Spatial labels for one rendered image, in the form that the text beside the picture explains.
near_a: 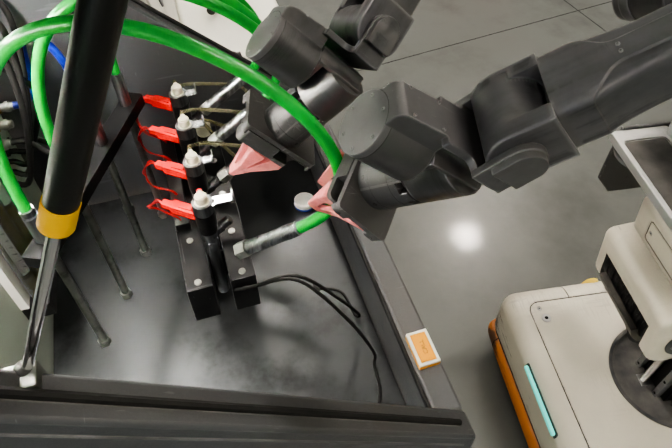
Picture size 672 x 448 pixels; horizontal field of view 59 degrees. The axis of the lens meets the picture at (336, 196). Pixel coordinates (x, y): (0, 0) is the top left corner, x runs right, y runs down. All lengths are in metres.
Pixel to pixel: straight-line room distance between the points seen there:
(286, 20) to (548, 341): 1.26
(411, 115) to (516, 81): 0.09
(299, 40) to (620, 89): 0.31
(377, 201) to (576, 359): 1.20
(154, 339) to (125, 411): 0.54
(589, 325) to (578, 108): 1.34
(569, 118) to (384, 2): 0.28
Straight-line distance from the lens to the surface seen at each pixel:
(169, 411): 0.51
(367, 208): 0.57
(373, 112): 0.46
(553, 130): 0.46
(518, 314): 1.72
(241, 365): 0.97
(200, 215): 0.81
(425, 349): 0.83
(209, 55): 0.53
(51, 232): 0.33
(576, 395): 1.65
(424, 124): 0.45
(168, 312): 1.04
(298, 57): 0.62
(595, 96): 0.46
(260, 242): 0.71
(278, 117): 0.68
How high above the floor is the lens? 1.69
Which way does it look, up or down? 48 degrees down
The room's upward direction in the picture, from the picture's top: straight up
